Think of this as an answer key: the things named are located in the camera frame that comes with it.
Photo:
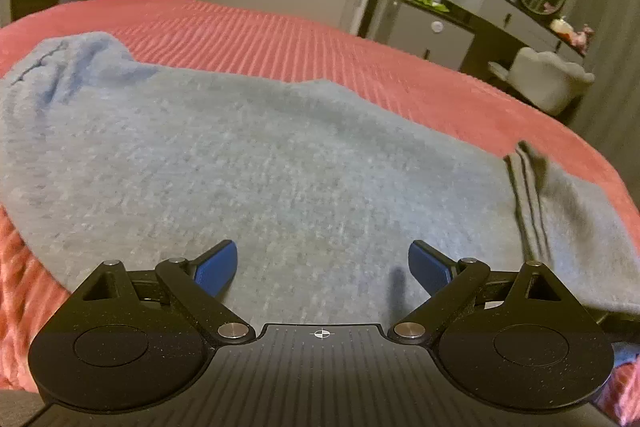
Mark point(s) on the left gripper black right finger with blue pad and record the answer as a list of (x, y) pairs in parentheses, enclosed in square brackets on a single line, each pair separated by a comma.
[(514, 340)]

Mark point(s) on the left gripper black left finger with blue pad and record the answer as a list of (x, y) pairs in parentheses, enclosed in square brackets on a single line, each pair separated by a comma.
[(129, 339)]

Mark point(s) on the grey sweatpants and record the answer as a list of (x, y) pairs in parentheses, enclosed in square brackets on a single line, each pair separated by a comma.
[(104, 157)]

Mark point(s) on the grey window curtain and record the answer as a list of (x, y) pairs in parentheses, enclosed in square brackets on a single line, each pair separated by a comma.
[(608, 117)]

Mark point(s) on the grey fluffy vanity chair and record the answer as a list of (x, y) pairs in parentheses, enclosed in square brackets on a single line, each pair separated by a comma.
[(544, 79)]

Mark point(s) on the pink figurine on desk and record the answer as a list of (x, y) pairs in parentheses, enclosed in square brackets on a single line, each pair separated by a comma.
[(580, 40)]

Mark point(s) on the black grey vanity desk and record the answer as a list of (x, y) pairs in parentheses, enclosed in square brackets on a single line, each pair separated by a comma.
[(469, 34)]

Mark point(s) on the pink ribbed bedspread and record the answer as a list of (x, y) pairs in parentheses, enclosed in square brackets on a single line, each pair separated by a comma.
[(201, 35)]

